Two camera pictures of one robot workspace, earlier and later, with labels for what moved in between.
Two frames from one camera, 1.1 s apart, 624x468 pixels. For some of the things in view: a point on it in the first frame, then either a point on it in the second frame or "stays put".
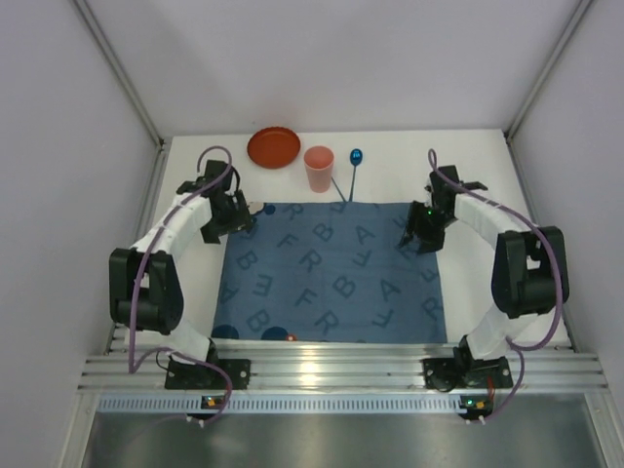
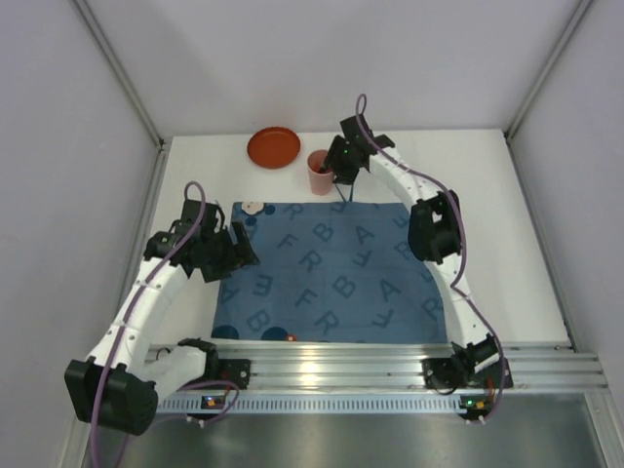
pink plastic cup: [319, 160] stays put
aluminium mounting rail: [341, 367] stays put
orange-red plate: [273, 147] stays put
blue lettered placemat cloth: [331, 272] stays put
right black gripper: [421, 232] -> [344, 174]
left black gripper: [233, 220] -> [233, 247]
